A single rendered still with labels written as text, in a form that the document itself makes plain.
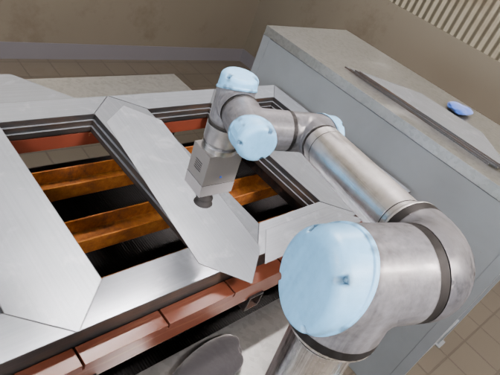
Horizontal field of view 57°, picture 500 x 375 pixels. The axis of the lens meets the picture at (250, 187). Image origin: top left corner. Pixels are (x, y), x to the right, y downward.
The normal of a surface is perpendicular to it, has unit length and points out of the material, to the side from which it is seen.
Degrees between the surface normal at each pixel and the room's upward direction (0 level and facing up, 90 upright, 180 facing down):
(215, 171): 89
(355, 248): 13
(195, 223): 1
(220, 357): 8
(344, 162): 50
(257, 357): 0
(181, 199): 0
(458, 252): 22
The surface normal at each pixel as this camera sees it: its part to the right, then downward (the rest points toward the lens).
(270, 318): 0.32, -0.76
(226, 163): 0.55, 0.62
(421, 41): -0.73, 0.18
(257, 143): 0.29, 0.63
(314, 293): -0.88, -0.13
